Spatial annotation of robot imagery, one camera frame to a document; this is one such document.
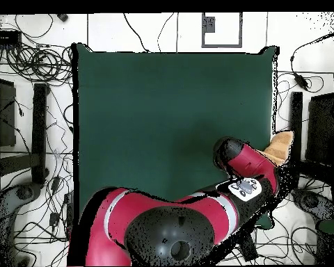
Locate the person's foot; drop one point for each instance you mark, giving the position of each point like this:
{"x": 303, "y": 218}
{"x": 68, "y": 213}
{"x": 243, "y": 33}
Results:
{"x": 62, "y": 17}

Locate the black power strip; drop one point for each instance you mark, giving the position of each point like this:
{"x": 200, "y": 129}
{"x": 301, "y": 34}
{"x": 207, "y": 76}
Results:
{"x": 249, "y": 247}
{"x": 69, "y": 208}

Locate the black computer case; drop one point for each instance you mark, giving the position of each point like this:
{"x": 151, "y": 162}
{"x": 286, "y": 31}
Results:
{"x": 2, "y": 111}
{"x": 321, "y": 125}

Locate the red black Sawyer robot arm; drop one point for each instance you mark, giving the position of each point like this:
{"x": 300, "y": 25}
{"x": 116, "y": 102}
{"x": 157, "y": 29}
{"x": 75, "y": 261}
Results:
{"x": 156, "y": 217}

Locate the black power adapter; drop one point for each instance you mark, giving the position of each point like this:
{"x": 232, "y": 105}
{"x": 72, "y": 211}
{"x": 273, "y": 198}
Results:
{"x": 300, "y": 81}

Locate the dark green table cloth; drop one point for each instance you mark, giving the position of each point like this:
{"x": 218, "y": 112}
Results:
{"x": 128, "y": 125}

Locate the grey square frame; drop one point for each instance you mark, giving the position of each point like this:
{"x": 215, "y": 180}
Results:
{"x": 222, "y": 45}

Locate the tan terry towel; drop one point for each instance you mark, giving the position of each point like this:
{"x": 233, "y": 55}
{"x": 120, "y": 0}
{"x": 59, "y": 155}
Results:
{"x": 279, "y": 147}

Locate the black network switch box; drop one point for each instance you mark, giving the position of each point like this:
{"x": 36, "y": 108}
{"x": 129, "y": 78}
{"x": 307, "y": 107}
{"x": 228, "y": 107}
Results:
{"x": 4, "y": 37}

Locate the grey office chair base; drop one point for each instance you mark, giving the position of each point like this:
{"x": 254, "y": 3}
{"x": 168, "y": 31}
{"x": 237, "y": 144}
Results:
{"x": 311, "y": 201}
{"x": 5, "y": 203}

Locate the black stand base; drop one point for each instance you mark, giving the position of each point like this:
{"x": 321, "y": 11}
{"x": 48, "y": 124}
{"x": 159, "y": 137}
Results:
{"x": 296, "y": 116}
{"x": 39, "y": 125}

